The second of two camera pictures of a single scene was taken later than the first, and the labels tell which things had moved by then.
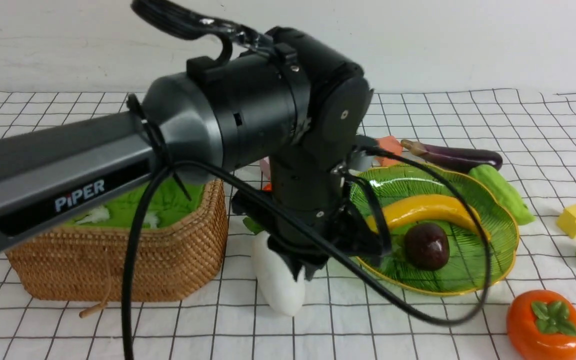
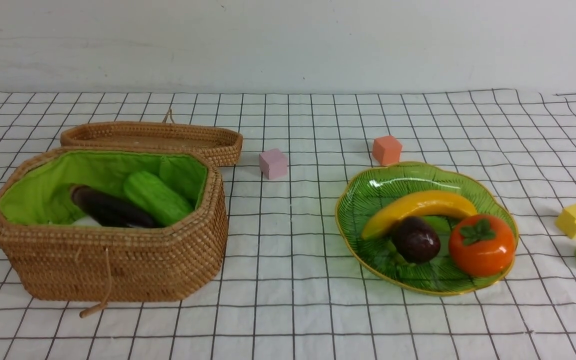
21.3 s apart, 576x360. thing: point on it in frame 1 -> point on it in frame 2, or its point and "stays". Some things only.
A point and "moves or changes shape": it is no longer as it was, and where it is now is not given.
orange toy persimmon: x=545 y=325 -> x=482 y=246
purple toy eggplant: x=453 y=157 -> x=106 y=211
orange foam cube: x=391 y=144 stays
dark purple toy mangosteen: x=427 y=246 moves or changes shape
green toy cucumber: x=505 y=195 -> x=166 y=205
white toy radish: x=274 y=277 -> x=86 y=221
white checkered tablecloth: x=554 y=146 stays
